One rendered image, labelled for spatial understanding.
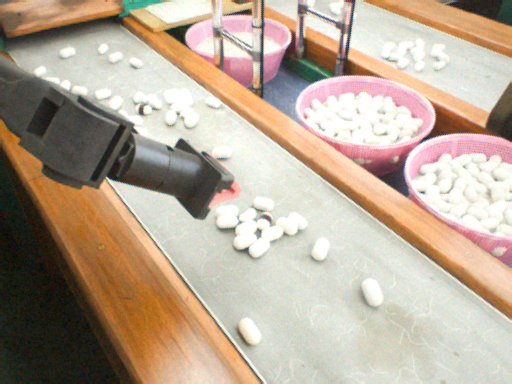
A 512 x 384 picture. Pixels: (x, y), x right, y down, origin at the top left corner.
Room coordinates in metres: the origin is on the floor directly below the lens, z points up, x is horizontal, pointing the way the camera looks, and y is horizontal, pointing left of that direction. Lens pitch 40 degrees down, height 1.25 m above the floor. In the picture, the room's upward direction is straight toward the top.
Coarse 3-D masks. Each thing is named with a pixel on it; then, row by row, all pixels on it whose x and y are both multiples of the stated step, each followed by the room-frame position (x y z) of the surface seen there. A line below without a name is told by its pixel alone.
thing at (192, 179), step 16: (176, 144) 0.52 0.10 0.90; (176, 160) 0.45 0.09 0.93; (192, 160) 0.47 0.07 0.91; (208, 160) 0.48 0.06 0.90; (176, 176) 0.44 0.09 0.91; (192, 176) 0.45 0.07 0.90; (208, 176) 0.46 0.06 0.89; (224, 176) 0.45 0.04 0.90; (160, 192) 0.43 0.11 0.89; (176, 192) 0.44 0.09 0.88; (192, 192) 0.45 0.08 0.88; (208, 192) 0.44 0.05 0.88; (192, 208) 0.44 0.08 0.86; (208, 208) 0.43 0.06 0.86
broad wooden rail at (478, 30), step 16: (368, 0) 1.50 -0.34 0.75; (384, 0) 1.45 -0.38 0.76; (400, 0) 1.45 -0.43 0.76; (416, 0) 1.45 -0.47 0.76; (416, 16) 1.35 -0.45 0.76; (432, 16) 1.32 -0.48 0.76; (448, 16) 1.32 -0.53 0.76; (464, 16) 1.32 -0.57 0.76; (448, 32) 1.26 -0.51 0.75; (464, 32) 1.22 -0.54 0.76; (480, 32) 1.21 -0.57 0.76; (496, 32) 1.21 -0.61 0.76; (496, 48) 1.15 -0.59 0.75
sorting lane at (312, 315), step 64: (64, 64) 1.08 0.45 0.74; (128, 64) 1.08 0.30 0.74; (192, 128) 0.80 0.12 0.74; (256, 128) 0.80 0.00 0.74; (128, 192) 0.61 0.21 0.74; (256, 192) 0.61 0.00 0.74; (320, 192) 0.61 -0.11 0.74; (192, 256) 0.47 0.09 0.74; (384, 256) 0.47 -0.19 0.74; (256, 320) 0.36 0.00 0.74; (320, 320) 0.36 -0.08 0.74; (384, 320) 0.36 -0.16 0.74; (448, 320) 0.36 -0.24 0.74
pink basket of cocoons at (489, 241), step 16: (432, 144) 0.72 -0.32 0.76; (464, 144) 0.73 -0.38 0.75; (480, 144) 0.73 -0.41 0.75; (416, 160) 0.68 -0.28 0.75; (432, 160) 0.71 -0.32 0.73; (416, 192) 0.57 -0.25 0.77; (432, 208) 0.54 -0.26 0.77; (448, 224) 0.52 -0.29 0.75; (464, 224) 0.50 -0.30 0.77; (480, 240) 0.49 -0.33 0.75; (496, 240) 0.48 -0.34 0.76
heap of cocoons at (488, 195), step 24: (432, 168) 0.67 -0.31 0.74; (456, 168) 0.67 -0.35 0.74; (480, 168) 0.68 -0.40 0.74; (504, 168) 0.67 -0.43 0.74; (432, 192) 0.61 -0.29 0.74; (456, 192) 0.60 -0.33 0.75; (480, 192) 0.62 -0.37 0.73; (504, 192) 0.62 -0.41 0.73; (456, 216) 0.56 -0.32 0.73; (480, 216) 0.55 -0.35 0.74; (504, 216) 0.56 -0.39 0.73
